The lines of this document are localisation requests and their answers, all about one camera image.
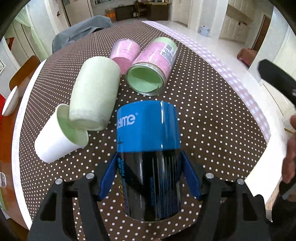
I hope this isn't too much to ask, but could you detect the small pink cup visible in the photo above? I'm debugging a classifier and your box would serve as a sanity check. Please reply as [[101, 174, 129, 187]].
[[110, 39, 140, 75]]

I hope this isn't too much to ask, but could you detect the blue black can cup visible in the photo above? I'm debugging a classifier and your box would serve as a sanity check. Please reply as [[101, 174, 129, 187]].
[[116, 100, 182, 222]]

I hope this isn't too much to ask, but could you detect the green door curtain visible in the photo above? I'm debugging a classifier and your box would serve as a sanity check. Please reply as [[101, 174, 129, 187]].
[[15, 5, 49, 60]]

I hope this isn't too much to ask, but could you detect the person's right hand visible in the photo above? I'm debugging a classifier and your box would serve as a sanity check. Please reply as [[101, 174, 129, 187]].
[[281, 114, 296, 185]]

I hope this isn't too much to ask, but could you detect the dark wooden desk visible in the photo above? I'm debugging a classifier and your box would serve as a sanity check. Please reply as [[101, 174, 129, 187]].
[[114, 1, 172, 21]]

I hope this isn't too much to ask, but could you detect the light blue trash bin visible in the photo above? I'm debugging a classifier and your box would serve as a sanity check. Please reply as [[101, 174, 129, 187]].
[[199, 26, 210, 37]]

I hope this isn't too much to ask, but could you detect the grey jacket on chair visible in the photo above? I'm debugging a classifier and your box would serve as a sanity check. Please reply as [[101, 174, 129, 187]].
[[52, 15, 113, 54]]

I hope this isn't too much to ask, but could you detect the brown wooden chair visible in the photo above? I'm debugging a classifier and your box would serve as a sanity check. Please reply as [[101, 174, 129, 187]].
[[9, 55, 41, 97]]

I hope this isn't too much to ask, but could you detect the white ceramic bowl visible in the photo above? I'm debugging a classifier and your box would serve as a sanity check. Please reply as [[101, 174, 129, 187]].
[[2, 86, 19, 116]]

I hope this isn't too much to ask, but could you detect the cream wall cabinet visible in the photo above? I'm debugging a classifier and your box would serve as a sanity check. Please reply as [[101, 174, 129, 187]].
[[219, 1, 261, 47]]

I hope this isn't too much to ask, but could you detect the white paper cup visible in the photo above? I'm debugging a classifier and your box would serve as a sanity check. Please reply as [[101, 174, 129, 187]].
[[34, 103, 89, 163]]

